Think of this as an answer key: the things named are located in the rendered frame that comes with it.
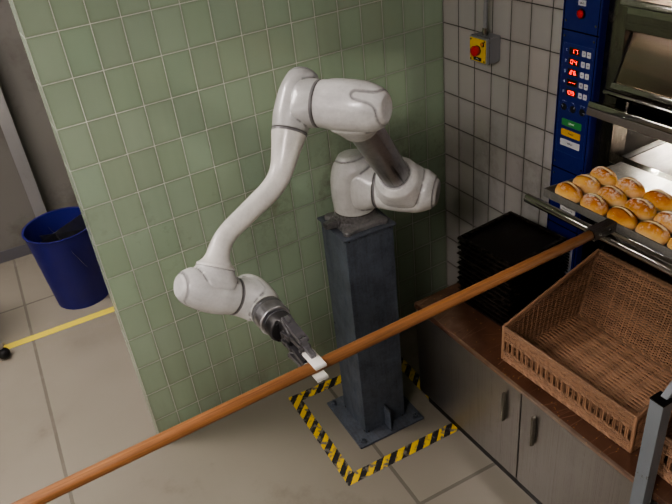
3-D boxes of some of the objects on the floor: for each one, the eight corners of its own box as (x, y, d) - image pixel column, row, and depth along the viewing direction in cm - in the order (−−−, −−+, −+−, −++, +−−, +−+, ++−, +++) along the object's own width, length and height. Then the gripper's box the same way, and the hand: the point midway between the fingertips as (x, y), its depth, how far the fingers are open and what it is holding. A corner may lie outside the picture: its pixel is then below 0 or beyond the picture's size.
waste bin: (109, 263, 441) (85, 190, 413) (136, 290, 413) (112, 213, 385) (39, 294, 420) (9, 219, 392) (63, 324, 391) (32, 246, 363)
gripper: (285, 292, 177) (332, 341, 159) (293, 339, 185) (339, 391, 168) (259, 303, 174) (304, 354, 156) (268, 351, 182) (312, 404, 165)
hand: (315, 365), depth 164 cm, fingers closed on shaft, 3 cm apart
